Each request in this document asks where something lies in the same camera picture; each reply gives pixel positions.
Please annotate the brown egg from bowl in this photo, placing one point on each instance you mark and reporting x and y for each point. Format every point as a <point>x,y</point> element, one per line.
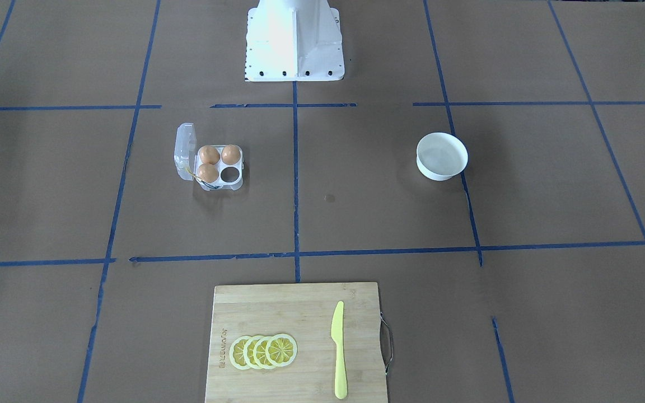
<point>231,154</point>

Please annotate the clear plastic egg box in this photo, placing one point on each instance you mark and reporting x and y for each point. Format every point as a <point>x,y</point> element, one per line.
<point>187,161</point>

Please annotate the brown egg front tray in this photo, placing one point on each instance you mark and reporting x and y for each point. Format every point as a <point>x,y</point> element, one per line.
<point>207,172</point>

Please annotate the brown egg tray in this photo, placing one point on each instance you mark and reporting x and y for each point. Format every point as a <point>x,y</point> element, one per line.
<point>207,172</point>
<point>209,155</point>

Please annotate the brown egg rear tray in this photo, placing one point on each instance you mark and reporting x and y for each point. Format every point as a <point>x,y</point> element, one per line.
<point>209,155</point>

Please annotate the white round bowl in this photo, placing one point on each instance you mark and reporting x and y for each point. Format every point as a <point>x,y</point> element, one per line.
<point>440,156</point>

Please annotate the yellow plastic knife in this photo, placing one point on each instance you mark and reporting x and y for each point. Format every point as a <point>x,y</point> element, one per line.
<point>340,385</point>

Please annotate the bamboo cutting board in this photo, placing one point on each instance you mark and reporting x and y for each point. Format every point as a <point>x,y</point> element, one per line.
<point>305,312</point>

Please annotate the lemon slice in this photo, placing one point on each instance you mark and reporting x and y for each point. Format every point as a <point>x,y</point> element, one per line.
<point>249,352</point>
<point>281,350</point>
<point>260,353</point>
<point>238,353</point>

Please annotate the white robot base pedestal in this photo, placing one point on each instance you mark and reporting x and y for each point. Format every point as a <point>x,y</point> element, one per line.
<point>293,41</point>

